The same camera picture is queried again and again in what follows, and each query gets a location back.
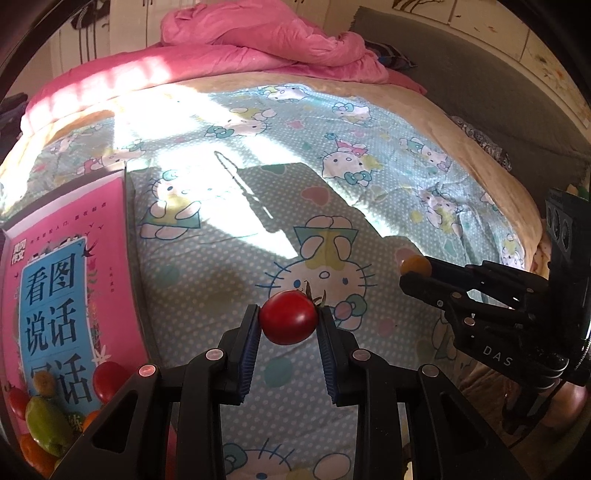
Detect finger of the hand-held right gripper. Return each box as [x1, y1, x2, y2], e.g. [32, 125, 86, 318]
[399, 271, 528, 325]
[425, 256, 551, 302]

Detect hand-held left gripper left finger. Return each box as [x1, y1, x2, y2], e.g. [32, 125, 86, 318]
[48, 304, 262, 480]

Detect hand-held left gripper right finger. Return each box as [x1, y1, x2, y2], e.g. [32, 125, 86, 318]
[316, 307, 529, 480]

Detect yellow cherry tomato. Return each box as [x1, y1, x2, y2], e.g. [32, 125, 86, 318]
[400, 255, 431, 277]
[34, 371, 56, 398]

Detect red cherry tomato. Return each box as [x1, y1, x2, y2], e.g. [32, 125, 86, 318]
[259, 290, 320, 346]
[7, 387, 31, 421]
[92, 361, 131, 404]

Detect pink Chinese workbook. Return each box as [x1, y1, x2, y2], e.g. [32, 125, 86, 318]
[0, 164, 151, 444]

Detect pink book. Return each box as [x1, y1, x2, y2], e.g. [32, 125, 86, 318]
[0, 173, 148, 444]

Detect green round fruit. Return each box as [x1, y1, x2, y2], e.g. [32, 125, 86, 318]
[25, 396, 75, 455]

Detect small orange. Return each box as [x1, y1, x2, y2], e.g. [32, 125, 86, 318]
[18, 434, 58, 478]

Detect person's right hand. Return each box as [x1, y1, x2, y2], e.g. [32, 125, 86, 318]
[545, 382, 589, 428]

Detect dark floral cloth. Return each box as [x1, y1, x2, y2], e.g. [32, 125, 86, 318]
[450, 115, 513, 171]

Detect cartoon cat printed bed sheet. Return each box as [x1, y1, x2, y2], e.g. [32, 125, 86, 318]
[0, 83, 527, 480]

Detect grey padded headboard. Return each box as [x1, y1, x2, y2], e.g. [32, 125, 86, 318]
[348, 7, 591, 195]

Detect dark patterned pillow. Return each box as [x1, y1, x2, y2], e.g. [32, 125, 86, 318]
[365, 39, 416, 72]

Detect pink duvet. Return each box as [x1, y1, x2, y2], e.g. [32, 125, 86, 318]
[21, 0, 428, 134]

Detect pile of dark clothes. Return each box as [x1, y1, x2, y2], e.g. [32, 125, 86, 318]
[0, 92, 28, 139]

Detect dark hanging clothes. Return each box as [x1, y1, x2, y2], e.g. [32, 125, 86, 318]
[69, 0, 114, 61]

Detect tree branch wall painting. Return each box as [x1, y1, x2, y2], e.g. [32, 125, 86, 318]
[390, 0, 462, 19]

